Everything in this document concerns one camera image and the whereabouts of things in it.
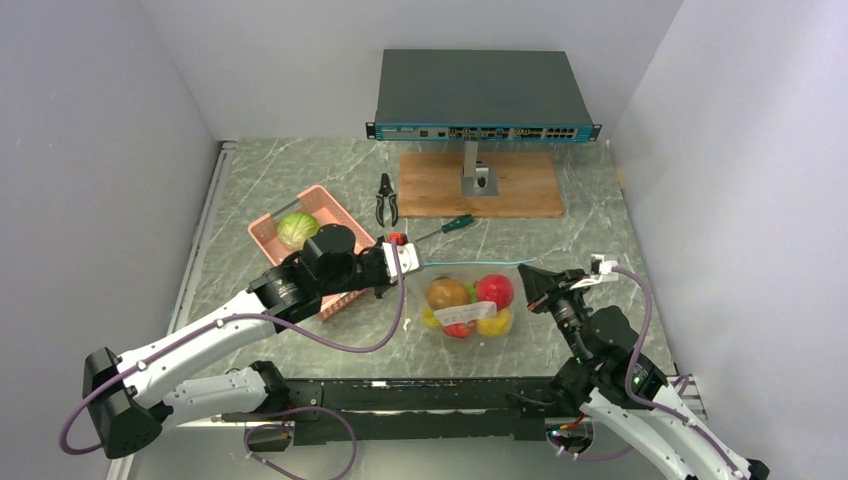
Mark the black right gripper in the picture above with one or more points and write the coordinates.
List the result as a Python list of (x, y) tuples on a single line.
[(542, 285)]

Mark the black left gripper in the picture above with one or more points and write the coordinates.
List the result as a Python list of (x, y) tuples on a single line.
[(383, 284)]

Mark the red round fruit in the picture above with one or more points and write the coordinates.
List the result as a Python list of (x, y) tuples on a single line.
[(495, 288)]

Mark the clear zip top bag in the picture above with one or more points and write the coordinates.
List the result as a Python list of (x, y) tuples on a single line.
[(468, 272)]

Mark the brown potato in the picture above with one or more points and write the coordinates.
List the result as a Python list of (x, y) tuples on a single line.
[(446, 292)]

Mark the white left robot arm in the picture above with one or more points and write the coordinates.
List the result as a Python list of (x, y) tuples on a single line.
[(135, 396)]

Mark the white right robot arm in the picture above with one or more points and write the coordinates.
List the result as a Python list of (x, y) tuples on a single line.
[(610, 380)]

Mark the green cabbage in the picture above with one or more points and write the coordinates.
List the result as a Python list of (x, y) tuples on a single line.
[(294, 229)]

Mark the pink plastic basket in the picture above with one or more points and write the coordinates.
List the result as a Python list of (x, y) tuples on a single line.
[(316, 201)]

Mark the wooden board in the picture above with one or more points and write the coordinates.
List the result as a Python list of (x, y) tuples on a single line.
[(433, 185)]

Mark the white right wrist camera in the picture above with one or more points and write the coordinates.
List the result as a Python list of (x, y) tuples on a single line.
[(602, 270)]

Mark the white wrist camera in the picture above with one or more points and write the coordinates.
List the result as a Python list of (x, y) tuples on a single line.
[(402, 256), (602, 270)]

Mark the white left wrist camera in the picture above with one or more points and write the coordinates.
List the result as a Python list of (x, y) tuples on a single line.
[(402, 256)]

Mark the black handled pliers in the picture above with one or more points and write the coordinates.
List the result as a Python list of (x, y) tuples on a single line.
[(386, 198)]

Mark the green handled screwdriver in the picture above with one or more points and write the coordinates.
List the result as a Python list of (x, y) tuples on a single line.
[(457, 223)]

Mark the metal stand post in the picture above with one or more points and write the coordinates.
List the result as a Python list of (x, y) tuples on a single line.
[(478, 179)]

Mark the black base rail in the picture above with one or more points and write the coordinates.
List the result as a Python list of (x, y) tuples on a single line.
[(517, 408)]

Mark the grey network switch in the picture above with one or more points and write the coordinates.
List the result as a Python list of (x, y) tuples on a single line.
[(480, 95)]

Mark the aluminium frame rail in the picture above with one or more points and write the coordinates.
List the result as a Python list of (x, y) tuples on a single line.
[(184, 226)]

